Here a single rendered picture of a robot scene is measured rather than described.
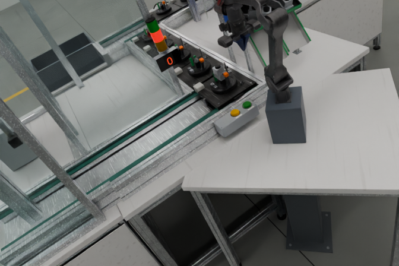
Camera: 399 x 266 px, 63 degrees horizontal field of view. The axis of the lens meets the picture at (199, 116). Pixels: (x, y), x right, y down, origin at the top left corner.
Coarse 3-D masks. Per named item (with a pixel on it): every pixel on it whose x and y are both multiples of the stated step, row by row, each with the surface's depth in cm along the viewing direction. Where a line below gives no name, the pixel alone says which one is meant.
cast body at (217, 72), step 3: (216, 66) 161; (219, 66) 161; (222, 66) 161; (213, 69) 163; (216, 69) 161; (219, 69) 161; (222, 69) 162; (213, 72) 166; (216, 72) 162; (219, 72) 162; (222, 72) 163; (216, 75) 164; (219, 75) 162; (222, 75) 162; (219, 78) 163; (222, 78) 163
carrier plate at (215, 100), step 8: (232, 72) 176; (208, 80) 177; (240, 80) 168; (248, 80) 166; (208, 88) 171; (240, 88) 163; (248, 88) 162; (208, 96) 166; (216, 96) 164; (224, 96) 162; (232, 96) 160; (216, 104) 159; (224, 104) 159
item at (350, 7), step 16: (304, 0) 236; (320, 0) 243; (336, 0) 250; (352, 0) 258; (368, 0) 268; (304, 16) 240; (320, 16) 249; (336, 16) 257; (352, 16) 267; (368, 16) 277; (336, 32) 266; (352, 32) 276; (368, 32) 286
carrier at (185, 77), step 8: (200, 48) 186; (208, 56) 196; (192, 64) 189; (200, 64) 186; (208, 64) 186; (216, 64) 187; (176, 72) 191; (184, 72) 191; (192, 72) 184; (200, 72) 182; (208, 72) 183; (184, 80) 185; (192, 80) 182; (200, 80) 180; (192, 88) 178
